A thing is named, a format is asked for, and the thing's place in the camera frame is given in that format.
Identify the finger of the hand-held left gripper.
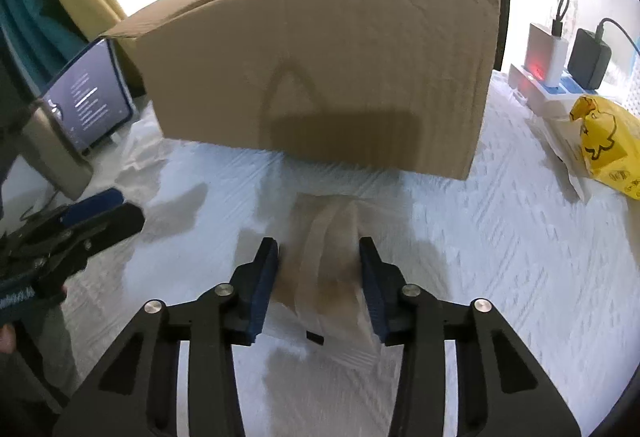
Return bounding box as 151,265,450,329
25,189,126,238
39,203,146,279

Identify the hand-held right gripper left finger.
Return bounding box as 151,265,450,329
52,237,279,437

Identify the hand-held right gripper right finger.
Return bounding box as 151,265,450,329
358,237,583,437

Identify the clear plastic wrapper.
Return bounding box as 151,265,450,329
265,194,381,370

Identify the brown cardboard box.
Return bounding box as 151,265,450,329
102,0,621,181

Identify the person's left hand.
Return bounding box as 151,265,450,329
0,323,19,356

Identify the crumpled clear plastic sheet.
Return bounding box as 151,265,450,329
117,114,171,178

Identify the tablet with dark screen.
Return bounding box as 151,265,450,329
42,38,135,154

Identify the white textured table cover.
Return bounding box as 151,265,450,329
0,67,640,437

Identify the teal curtain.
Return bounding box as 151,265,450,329
0,0,88,90

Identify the white paper packet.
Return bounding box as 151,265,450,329
540,114,593,204

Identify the white power strip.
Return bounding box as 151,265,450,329
507,62,601,118

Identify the yellow plastic bag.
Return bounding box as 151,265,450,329
570,94,640,201

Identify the white charger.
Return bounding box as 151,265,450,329
525,22,569,88

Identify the black charger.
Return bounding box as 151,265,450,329
567,28,613,90

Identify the short looped black cable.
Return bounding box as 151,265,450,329
551,0,572,38

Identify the long black charger cable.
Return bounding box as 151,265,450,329
595,18,640,60

